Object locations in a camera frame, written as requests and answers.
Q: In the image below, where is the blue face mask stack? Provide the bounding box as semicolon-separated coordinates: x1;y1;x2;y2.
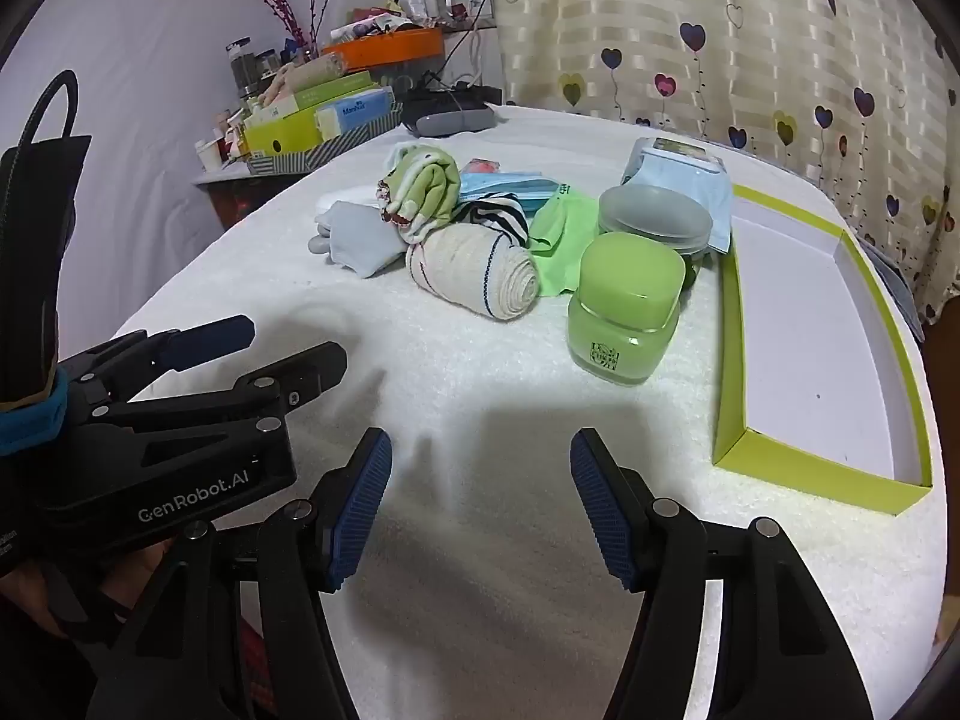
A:
457;171;571;212

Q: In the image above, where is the yellow-green file box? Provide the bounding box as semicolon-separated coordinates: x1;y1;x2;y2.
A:
244;97;331;158

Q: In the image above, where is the black white striped sock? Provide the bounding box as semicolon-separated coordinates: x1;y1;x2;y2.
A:
450;195;532;247

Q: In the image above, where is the cream curtain with hearts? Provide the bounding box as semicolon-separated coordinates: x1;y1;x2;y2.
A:
484;0;960;327

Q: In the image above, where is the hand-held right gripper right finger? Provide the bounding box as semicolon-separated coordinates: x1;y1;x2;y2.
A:
568;427;875;720

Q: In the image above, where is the cream sock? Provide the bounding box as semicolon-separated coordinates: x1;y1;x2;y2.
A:
406;226;542;322

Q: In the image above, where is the side table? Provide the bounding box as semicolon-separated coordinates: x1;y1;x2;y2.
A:
191;165;301;230

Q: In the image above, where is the grey black headset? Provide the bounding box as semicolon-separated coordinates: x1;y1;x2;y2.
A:
401;75;500;137

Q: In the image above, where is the orange tray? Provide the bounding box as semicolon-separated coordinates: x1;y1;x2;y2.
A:
324;26;445;72

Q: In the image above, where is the tall dark glass jar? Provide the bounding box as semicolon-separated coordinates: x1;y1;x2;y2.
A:
227;37;260;95

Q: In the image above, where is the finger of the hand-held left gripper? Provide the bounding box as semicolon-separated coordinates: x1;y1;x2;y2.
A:
56;315;256;398
97;341;350;436

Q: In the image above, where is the green-rimmed cardboard box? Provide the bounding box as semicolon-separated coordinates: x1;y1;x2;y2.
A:
711;184;935;515

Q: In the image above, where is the green cosmetic jar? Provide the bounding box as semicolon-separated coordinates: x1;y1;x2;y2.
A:
566;232;687;387

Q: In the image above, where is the striped patterned box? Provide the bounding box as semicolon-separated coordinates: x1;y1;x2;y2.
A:
244;120;406;175

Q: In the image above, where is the green striped sock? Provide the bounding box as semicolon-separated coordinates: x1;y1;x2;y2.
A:
375;144;462;245

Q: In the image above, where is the person's left hand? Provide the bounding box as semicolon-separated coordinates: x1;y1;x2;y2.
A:
0;561;76;642

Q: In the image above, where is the blue white box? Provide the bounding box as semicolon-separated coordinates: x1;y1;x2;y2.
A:
315;86;398;140

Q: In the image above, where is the beige rolled cloth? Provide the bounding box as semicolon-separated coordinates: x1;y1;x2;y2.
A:
259;56;346;106

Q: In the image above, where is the grey clothing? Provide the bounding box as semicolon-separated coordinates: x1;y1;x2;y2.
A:
862;240;927;331

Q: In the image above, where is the pile of toiletries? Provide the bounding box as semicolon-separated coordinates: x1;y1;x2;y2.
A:
330;0;443;42

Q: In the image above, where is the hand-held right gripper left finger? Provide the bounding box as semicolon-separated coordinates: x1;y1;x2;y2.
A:
86;426;395;720

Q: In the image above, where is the bright green sock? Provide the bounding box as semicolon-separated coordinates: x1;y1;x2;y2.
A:
527;189;610;295

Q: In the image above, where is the grey sock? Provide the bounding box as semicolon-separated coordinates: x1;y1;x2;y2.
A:
309;200;410;280

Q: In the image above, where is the light blue wet wipes pack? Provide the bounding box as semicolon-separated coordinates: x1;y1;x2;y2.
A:
621;136;736;254

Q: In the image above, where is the clear jar with dark contents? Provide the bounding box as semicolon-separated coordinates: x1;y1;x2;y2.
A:
598;186;713;293

